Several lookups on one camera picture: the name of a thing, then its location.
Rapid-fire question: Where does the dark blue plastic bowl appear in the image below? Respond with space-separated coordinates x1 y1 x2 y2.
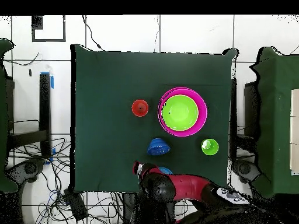
147 138 171 156

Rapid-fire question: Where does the light blue plastic bowl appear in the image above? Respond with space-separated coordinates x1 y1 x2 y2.
158 166 173 176

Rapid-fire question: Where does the pink plastic bowl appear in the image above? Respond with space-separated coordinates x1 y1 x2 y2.
158 86 208 138
157 87 187 135

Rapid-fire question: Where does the green plastic bowl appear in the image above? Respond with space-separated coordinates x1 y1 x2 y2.
161 94 199 131

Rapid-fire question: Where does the red plastic cup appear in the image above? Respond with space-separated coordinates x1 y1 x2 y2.
131 99 150 118

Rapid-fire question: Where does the black power adapter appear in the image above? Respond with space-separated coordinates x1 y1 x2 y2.
63 188 89 222

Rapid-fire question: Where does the green plastic cup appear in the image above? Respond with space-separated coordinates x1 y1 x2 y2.
200 138 220 156

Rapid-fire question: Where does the dark green tablecloth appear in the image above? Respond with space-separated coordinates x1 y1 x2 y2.
70 44 239 195

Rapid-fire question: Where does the black metal stand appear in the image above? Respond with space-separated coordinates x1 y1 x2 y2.
8 71 55 158

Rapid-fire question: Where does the green clothed side table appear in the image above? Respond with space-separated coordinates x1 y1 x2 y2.
249 46 299 199
0 38 19 193

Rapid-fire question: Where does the white box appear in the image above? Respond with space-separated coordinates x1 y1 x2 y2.
290 87 299 176

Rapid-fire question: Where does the thin black floor cable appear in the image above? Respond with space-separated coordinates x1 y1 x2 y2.
81 15 104 51

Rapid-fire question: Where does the black square frame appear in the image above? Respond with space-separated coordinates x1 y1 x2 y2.
31 15 67 43

